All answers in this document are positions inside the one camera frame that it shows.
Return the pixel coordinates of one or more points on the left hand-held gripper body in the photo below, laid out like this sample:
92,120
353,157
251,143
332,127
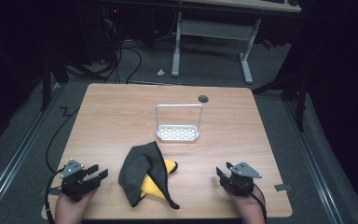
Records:
74,186

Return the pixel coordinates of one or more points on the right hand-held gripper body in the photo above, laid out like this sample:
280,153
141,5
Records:
240,185

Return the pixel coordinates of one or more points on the grey and yellow cloth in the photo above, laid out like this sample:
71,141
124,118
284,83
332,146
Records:
135,175

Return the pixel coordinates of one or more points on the person's left hand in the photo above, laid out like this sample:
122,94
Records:
71,211

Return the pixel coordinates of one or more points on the person's right hand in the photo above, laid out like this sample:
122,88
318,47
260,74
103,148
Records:
250,210

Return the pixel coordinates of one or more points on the grey tape strip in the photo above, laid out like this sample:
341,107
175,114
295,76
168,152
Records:
282,187
50,191

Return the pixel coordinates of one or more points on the black round table grommet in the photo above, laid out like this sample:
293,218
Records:
203,99

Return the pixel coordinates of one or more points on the black stand leg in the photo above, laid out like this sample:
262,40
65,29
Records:
300,102
46,84

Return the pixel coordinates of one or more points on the crumpled white paper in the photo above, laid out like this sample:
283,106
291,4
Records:
161,72

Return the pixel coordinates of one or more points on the small red object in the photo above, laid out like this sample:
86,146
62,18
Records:
267,44

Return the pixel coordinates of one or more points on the white-framed desk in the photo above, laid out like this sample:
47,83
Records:
213,29

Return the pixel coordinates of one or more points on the dark keyboard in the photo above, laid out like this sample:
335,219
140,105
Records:
273,1

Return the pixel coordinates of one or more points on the dark computer mouse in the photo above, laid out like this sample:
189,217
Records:
292,2

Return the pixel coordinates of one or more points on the metal floor rail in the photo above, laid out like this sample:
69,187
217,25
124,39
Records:
313,161
18,155

